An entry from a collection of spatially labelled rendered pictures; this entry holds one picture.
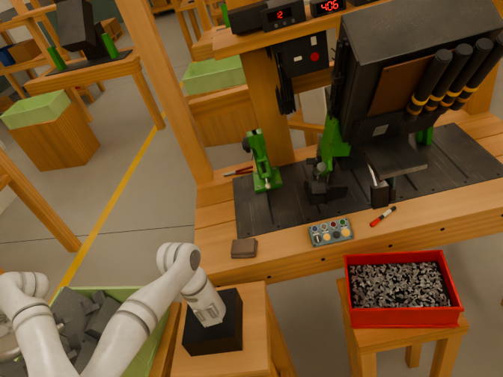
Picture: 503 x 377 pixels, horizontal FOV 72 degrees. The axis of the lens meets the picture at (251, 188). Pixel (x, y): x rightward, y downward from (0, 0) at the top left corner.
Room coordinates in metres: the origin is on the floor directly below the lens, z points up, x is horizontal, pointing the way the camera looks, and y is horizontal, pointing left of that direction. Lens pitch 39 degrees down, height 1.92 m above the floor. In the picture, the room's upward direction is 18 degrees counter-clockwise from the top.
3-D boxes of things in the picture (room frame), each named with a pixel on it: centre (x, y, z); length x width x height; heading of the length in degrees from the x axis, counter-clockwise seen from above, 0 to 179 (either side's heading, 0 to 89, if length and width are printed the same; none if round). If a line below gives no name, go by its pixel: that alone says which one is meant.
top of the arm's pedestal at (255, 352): (0.66, 0.24, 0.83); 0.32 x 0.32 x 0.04; 79
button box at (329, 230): (0.86, -0.23, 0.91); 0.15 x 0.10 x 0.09; 84
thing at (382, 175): (1.03, -0.52, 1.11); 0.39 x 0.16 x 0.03; 174
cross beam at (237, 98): (1.50, -0.49, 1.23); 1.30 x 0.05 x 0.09; 84
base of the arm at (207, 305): (0.67, 0.25, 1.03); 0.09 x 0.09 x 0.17; 87
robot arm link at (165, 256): (0.67, 0.25, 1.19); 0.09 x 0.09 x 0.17; 63
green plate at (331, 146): (1.08, -0.37, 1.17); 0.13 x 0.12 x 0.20; 84
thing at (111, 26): (10.12, 2.57, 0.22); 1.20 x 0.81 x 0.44; 166
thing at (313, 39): (1.35, -0.36, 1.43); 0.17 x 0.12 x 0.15; 84
